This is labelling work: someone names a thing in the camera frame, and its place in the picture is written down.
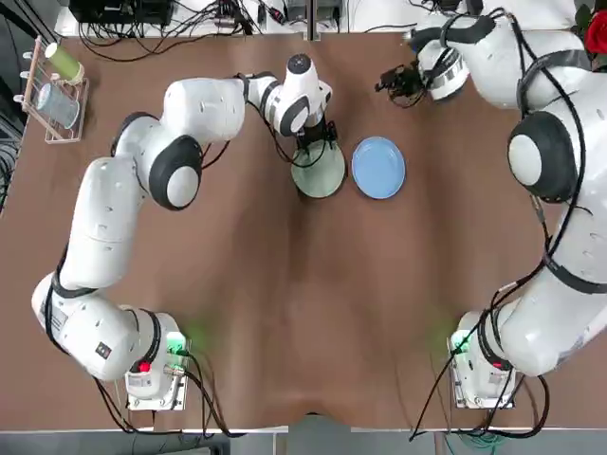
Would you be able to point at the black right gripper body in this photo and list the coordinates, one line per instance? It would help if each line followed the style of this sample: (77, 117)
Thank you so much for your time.
(412, 79)

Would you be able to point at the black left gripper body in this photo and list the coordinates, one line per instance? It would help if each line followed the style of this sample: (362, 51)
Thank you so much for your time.
(315, 130)

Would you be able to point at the green plate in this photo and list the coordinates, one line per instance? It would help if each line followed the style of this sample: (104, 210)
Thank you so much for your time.
(320, 177)

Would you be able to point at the blue plate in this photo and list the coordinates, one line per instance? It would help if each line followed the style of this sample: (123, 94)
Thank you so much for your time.
(378, 168)

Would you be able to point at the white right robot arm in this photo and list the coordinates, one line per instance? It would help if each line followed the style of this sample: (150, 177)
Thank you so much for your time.
(559, 246)

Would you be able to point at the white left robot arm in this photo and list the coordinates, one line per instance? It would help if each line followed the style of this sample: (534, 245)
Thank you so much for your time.
(109, 223)

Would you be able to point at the red rose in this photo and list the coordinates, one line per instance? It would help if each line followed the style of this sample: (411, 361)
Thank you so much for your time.
(596, 30)

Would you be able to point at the black box device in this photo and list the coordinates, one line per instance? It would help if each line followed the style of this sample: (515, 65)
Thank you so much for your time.
(123, 9)

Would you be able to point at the blue plastic cup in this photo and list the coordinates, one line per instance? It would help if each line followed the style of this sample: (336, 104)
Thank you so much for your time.
(58, 106)

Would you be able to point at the green plastic cup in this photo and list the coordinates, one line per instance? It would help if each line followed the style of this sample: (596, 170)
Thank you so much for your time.
(66, 64)

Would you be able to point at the aluminium frame post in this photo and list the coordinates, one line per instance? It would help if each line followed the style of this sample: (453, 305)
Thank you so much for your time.
(313, 19)

